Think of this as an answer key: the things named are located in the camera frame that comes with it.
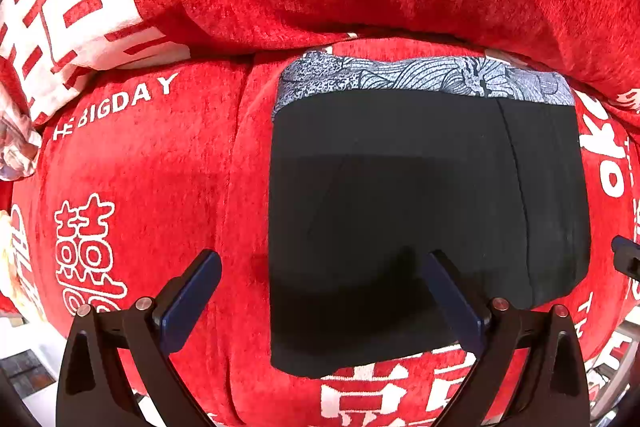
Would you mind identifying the red printed blanket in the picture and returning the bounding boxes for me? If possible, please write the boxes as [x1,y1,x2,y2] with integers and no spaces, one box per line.
[0,0,640,427]

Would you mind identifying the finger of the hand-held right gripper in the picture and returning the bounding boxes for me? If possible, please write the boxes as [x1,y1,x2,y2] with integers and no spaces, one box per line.
[612,235,640,284]

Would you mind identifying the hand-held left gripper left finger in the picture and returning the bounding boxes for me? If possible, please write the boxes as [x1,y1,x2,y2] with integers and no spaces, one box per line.
[56,249,223,427]

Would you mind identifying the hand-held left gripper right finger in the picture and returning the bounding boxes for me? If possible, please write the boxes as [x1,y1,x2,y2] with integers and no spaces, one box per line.
[421,250,592,427]

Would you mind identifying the black pants with patterned waistband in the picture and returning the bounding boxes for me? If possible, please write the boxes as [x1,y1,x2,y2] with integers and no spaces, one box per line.
[268,49,592,380]

